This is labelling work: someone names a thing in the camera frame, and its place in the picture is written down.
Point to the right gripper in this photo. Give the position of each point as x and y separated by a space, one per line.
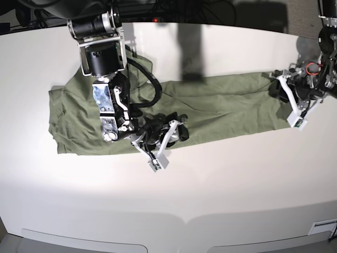
149 131

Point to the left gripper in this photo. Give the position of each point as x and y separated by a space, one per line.
300 86

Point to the green T-shirt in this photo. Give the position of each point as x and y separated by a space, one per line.
217 108

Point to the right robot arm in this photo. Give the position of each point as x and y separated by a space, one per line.
96 26

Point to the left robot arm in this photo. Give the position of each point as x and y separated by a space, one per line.
327 35

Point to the black power strip red light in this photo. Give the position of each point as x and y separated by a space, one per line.
124 16

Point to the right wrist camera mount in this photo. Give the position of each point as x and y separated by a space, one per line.
156 159

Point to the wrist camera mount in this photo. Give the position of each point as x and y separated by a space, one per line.
156 159
298 117

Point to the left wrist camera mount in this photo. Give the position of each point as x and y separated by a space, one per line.
298 117

